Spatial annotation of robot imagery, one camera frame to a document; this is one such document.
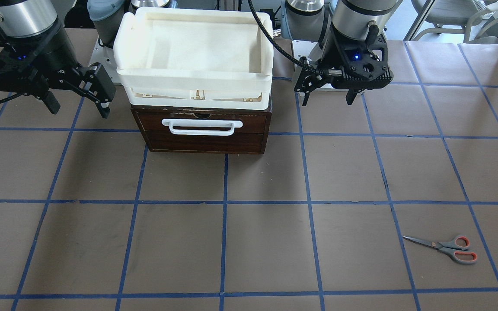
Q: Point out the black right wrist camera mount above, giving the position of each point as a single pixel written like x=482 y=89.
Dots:
x=17 y=71

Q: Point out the wooden drawer with white handle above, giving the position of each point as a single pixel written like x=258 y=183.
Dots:
x=215 y=125

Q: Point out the grey office chair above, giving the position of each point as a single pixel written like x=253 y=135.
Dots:
x=452 y=17

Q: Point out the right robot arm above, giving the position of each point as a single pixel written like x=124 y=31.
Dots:
x=26 y=20

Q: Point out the white plastic bin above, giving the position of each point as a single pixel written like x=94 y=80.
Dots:
x=188 y=58

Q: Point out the grey orange scissors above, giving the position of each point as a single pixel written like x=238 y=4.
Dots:
x=457 y=248

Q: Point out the dark wooden drawer cabinet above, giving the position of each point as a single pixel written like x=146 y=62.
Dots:
x=244 y=143

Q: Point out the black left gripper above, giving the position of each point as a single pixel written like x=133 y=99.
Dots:
x=329 y=55

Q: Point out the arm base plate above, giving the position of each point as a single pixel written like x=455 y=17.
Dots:
x=105 y=56
x=309 y=50

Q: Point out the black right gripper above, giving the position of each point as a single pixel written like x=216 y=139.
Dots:
x=57 y=52

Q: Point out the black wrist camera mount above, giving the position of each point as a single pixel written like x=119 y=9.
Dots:
x=17 y=71
x=364 y=66

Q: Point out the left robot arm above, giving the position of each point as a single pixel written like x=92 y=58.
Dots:
x=359 y=20

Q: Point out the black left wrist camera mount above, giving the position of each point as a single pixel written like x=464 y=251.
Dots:
x=364 y=66

